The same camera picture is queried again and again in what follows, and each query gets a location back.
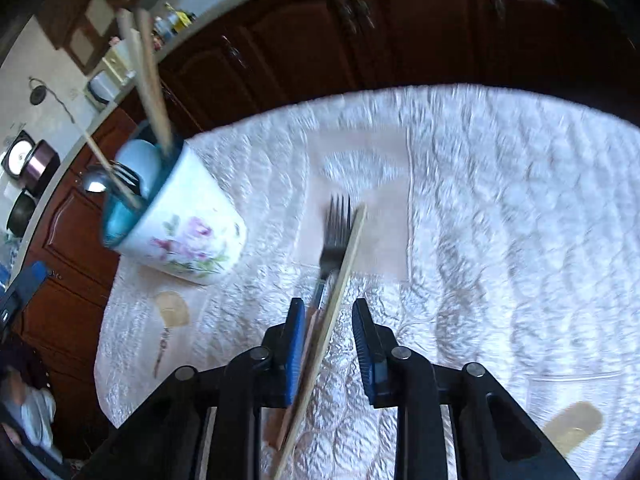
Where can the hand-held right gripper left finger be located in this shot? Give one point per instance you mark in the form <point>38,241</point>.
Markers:
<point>295,360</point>

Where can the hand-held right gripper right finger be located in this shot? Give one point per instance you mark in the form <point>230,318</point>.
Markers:
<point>372,375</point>

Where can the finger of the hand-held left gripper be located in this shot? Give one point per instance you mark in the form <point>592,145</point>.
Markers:
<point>32,277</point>

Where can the dark metal fork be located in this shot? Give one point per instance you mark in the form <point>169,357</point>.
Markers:
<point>127,177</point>
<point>332,250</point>

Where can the floral white cup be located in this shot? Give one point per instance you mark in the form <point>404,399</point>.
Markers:
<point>190,210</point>

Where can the black cooking pot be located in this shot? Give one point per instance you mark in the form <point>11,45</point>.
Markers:
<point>22,215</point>

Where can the maroon rice cooker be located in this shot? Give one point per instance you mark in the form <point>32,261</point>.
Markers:
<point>42,165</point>

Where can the metal spoon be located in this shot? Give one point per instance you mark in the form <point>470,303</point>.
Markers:
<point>96,180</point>

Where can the translucent plastic bag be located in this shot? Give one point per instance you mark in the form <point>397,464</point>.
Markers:
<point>35,415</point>

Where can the clear drinking glass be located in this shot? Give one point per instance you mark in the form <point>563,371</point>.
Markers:
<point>540,400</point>

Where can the white quilted tablecloth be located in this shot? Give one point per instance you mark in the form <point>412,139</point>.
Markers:
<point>475,210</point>

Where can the flat wooden utensil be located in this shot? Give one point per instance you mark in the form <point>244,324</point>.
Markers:
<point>575,425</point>

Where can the beige microwave oven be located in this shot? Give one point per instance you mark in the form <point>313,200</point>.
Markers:
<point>112,65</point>

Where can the dark sauce bottle red label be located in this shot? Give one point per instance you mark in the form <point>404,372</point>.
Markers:
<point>161,35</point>

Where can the yellow oil bottle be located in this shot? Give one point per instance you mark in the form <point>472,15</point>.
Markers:
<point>182,19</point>

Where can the dark wooden lower cabinets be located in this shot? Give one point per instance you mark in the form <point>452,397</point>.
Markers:
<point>425,35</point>

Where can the glass-door wooden wall cabinet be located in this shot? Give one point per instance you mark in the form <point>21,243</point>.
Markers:
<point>95,10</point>

